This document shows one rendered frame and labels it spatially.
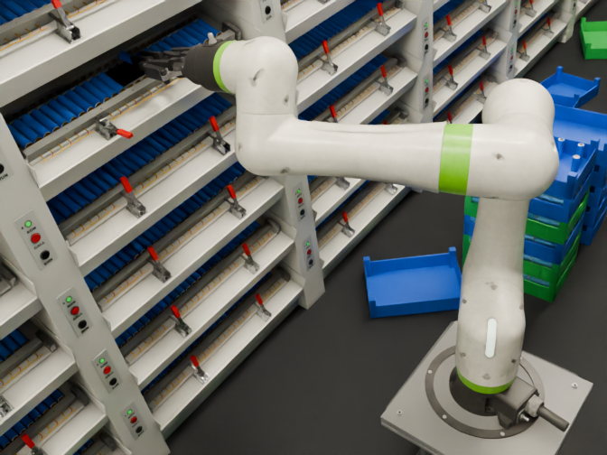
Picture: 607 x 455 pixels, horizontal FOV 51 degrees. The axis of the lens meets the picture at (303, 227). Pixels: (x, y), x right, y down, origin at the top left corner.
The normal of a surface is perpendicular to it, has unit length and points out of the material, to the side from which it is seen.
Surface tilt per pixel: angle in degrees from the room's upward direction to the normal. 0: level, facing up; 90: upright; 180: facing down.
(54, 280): 90
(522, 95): 1
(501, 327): 16
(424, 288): 0
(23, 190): 90
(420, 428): 2
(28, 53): 21
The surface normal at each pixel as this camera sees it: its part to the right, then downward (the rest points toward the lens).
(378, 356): -0.13, -0.76
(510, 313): 0.12, -0.72
